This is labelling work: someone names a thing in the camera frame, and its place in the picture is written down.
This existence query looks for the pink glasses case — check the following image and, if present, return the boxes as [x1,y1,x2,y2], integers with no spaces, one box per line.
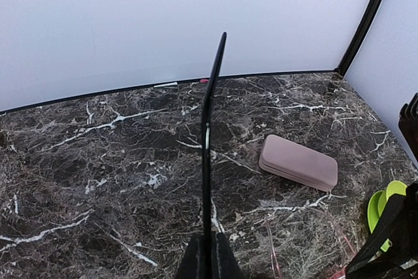
[259,135,338,192]

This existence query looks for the pink translucent sunglasses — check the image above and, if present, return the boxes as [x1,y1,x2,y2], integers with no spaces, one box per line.
[264,207,356,278]

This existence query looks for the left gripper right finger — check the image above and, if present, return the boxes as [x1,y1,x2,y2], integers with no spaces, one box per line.
[212,231,244,279]

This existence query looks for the green plate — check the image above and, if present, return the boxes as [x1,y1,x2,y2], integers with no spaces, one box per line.
[366,190,387,233]

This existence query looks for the black aviator sunglasses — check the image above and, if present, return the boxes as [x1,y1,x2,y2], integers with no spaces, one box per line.
[201,32,227,278]

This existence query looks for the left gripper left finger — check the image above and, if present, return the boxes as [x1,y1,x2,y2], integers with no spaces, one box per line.
[175,234,204,279]

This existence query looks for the green bowl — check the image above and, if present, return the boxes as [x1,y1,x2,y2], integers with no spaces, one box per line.
[385,180,407,201]

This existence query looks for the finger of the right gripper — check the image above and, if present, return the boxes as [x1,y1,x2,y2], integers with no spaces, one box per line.
[345,183,417,278]
[398,93,418,159]

